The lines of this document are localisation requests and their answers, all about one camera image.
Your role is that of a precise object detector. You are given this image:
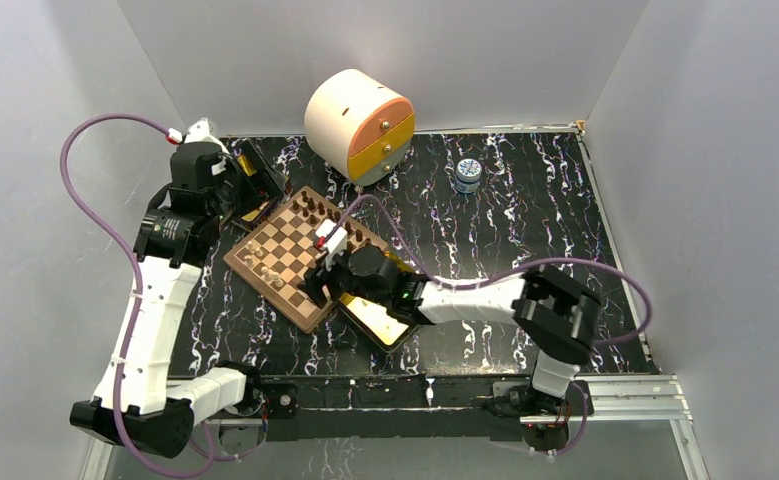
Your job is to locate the round pastel drawer cabinet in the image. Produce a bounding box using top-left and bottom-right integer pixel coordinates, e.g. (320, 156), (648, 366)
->
(304, 69), (416, 187)

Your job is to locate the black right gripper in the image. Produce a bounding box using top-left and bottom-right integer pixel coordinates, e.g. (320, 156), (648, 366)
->
(297, 245), (389, 309)

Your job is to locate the empty gold tin lid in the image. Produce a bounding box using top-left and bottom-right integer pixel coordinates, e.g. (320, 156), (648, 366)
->
(337, 246), (427, 353)

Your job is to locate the gold tin with white pieces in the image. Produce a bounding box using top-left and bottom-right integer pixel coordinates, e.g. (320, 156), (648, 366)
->
(232, 141), (292, 231)

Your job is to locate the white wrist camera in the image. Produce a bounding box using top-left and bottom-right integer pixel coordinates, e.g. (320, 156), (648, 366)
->
(165, 117), (229, 161)
(314, 219), (348, 270)

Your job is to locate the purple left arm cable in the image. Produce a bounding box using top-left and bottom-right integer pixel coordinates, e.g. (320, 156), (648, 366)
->
(58, 112), (271, 480)

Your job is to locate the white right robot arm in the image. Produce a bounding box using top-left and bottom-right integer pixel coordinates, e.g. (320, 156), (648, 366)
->
(298, 246), (602, 416)

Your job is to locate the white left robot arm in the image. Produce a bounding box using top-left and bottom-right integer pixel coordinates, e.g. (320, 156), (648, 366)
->
(70, 140), (291, 458)

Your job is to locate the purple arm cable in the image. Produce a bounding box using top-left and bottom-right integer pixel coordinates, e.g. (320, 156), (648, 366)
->
(58, 112), (271, 480)
(335, 193), (654, 457)

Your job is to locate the small blue white jar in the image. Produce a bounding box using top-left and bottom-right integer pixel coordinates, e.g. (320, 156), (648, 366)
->
(454, 158), (483, 194)

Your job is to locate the dark chess pieces row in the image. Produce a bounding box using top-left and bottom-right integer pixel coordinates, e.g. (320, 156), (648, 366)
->
(281, 187), (386, 252)

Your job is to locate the wooden chess board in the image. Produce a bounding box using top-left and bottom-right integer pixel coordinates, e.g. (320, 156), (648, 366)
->
(222, 185), (390, 335)

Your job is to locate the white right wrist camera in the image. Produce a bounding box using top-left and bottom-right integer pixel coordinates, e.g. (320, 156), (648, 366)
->
(314, 219), (348, 270)

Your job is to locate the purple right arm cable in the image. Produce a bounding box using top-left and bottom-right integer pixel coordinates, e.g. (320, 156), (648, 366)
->
(335, 193), (654, 457)

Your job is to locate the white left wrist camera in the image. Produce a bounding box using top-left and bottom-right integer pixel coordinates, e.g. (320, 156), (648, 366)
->
(165, 117), (229, 161)

